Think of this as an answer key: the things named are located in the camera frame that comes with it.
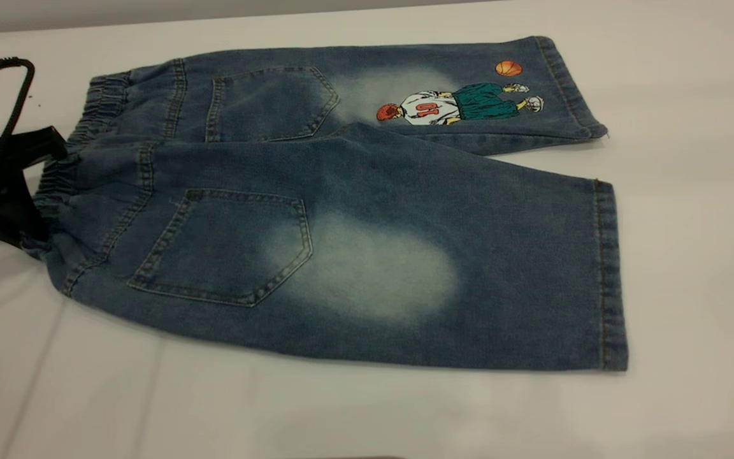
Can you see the blue denim shorts with print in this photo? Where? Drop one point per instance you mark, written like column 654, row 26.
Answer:
column 405, row 210

